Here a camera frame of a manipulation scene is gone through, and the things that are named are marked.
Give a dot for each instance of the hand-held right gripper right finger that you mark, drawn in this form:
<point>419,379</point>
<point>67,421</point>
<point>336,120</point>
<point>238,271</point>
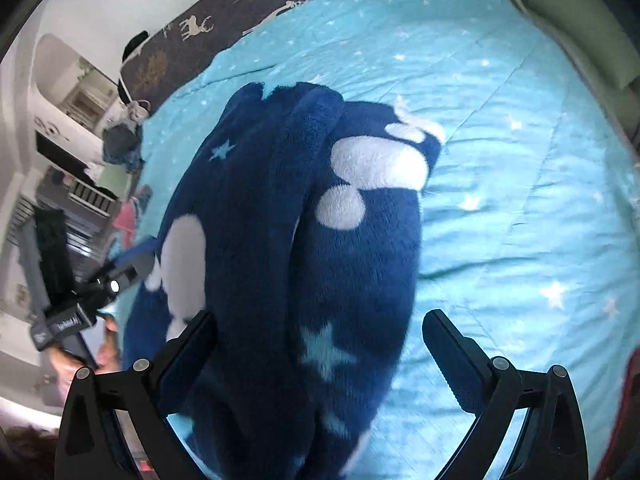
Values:
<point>450,360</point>

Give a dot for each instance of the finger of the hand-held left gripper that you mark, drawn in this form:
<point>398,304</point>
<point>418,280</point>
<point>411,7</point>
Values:
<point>135,252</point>

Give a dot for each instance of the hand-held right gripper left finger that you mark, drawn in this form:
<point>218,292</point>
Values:
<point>185,350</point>

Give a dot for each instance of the navy fleece garment white print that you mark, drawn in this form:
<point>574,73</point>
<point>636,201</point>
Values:
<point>280,210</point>

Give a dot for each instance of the person's left hand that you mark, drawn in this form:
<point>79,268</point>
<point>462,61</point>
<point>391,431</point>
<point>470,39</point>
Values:
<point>107,355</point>

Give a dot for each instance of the red folded garment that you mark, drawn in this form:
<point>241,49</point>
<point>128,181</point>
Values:
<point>127,222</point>

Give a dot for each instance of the dark grey cloth bundle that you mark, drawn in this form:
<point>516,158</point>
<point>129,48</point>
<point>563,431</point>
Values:
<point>120,142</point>

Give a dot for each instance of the grey plush toy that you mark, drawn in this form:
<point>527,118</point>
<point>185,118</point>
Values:
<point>136,110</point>

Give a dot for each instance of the white shelf unit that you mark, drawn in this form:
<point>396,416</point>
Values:
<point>65,105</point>

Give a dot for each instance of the person's red clothing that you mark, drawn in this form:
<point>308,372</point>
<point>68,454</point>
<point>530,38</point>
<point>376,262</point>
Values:
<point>625,410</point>

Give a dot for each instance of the light blue star blanket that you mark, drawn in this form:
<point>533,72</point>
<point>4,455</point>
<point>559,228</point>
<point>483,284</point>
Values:
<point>500,160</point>

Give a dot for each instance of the black curved object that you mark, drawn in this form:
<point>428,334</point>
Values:
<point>134,44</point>

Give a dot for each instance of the dark deer print bedspread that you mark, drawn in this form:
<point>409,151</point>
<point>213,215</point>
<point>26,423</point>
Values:
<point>210,10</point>

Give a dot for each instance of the large green pillow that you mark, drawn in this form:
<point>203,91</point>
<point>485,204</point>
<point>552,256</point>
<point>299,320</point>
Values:
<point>585,25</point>

